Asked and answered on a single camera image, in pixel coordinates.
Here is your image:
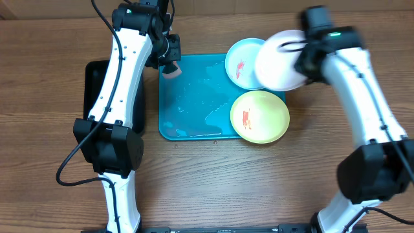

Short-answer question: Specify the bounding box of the green pink sponge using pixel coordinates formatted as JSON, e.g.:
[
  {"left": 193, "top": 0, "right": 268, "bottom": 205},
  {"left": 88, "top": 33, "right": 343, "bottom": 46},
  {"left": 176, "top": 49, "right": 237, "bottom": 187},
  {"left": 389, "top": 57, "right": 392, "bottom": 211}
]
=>
[{"left": 162, "top": 61, "right": 182, "bottom": 79}]

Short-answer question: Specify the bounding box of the white plate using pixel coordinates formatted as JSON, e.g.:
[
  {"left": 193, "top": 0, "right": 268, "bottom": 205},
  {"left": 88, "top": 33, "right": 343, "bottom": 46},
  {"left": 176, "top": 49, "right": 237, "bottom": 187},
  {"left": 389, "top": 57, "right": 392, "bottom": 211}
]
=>
[{"left": 254, "top": 30, "right": 307, "bottom": 91}]

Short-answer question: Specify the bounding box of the yellow plate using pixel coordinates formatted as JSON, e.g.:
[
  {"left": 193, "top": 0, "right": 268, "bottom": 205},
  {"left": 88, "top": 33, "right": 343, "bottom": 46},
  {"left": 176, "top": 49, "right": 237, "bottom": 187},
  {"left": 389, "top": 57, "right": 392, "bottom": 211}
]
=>
[{"left": 230, "top": 91, "right": 290, "bottom": 144}]

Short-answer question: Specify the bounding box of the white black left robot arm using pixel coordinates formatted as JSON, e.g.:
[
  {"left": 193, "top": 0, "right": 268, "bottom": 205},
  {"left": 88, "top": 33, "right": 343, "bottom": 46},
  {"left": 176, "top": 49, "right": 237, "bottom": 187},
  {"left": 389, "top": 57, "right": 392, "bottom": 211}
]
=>
[{"left": 68, "top": 0, "right": 182, "bottom": 232}]

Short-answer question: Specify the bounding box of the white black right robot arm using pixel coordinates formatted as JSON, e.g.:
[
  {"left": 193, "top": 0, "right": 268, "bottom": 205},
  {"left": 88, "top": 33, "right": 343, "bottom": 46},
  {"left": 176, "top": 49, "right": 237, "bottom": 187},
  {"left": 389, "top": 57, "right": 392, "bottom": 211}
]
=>
[{"left": 294, "top": 6, "right": 413, "bottom": 232}]

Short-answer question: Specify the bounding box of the teal plastic tray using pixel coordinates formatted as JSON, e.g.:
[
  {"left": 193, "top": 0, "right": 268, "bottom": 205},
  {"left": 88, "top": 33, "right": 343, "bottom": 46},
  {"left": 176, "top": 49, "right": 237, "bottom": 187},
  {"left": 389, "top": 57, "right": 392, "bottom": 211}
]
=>
[{"left": 158, "top": 54, "right": 285, "bottom": 140}]

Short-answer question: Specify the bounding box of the black plastic tray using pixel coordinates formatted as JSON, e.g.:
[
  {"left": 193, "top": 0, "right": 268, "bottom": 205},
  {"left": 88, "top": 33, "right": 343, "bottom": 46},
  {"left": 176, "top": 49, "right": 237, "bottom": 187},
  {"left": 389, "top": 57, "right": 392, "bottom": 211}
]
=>
[{"left": 83, "top": 60, "right": 146, "bottom": 136}]

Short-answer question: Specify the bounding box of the light blue plate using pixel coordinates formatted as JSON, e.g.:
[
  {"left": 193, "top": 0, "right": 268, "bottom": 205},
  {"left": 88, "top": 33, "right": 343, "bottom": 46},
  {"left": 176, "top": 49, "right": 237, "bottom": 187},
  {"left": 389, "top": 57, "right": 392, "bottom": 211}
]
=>
[{"left": 224, "top": 38, "right": 265, "bottom": 90}]

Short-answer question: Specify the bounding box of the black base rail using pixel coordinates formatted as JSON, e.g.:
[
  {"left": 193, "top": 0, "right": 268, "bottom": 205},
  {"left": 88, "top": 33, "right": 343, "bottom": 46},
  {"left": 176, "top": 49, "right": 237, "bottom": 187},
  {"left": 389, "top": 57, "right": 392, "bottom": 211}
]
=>
[{"left": 136, "top": 223, "right": 318, "bottom": 233}]

